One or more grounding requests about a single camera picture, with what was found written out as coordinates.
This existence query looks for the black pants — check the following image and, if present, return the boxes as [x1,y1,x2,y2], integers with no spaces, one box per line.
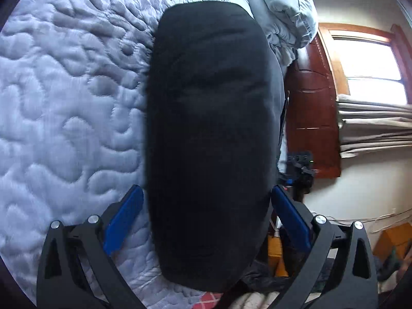
[145,1,285,293]

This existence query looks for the beige curtain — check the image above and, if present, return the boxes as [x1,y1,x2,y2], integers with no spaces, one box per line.
[337,94,411,158]

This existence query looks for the folded grey duvet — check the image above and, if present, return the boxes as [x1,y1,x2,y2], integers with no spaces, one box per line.
[267,30,297,77]

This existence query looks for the dark wooden headboard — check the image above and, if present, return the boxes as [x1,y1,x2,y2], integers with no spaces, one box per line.
[284,36,341,179]

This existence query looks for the grey pillow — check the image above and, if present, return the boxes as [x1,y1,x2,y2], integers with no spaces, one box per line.
[248,0,319,49]

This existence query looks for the cardboard box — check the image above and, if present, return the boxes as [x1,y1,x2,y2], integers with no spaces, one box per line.
[373,223,412,261]

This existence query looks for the red patterned rug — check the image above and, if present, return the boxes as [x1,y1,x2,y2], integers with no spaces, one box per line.
[192,292,222,309]

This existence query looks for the grey quilted bedspread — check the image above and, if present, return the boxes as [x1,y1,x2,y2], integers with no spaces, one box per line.
[1,0,221,303]

